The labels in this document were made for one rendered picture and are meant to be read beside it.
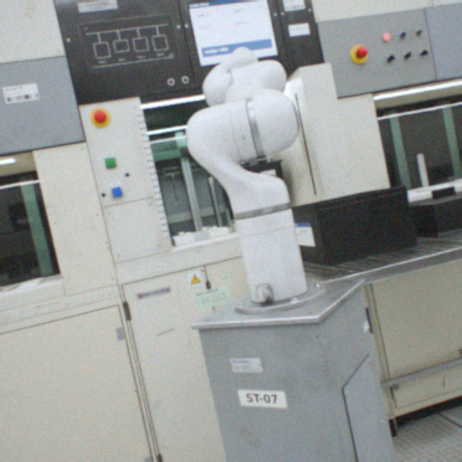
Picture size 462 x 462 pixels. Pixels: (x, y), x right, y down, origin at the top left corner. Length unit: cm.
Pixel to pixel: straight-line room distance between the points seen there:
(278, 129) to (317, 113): 84
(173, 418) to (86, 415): 29
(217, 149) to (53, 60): 90
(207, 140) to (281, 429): 57
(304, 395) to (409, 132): 183
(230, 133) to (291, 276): 31
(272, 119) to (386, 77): 109
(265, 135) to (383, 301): 112
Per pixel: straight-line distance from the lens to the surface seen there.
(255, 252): 97
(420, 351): 206
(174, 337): 172
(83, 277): 168
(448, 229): 159
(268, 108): 98
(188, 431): 182
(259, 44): 186
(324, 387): 92
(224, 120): 98
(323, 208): 134
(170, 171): 260
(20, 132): 171
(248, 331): 94
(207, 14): 185
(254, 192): 96
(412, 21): 213
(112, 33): 179
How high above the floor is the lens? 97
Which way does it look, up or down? 3 degrees down
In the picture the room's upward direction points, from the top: 12 degrees counter-clockwise
